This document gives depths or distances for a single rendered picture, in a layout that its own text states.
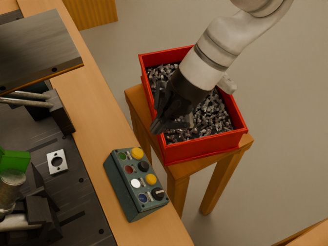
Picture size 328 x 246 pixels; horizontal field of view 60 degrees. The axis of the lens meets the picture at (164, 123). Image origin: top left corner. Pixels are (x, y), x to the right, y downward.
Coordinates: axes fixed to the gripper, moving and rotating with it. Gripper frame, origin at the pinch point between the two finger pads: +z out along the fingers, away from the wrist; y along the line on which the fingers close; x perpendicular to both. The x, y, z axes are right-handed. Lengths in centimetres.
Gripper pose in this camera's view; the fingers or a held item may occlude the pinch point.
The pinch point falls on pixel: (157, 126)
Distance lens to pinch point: 60.0
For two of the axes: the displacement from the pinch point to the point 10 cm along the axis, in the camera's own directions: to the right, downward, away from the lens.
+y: 4.7, 7.6, -4.6
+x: 7.3, -0.3, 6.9
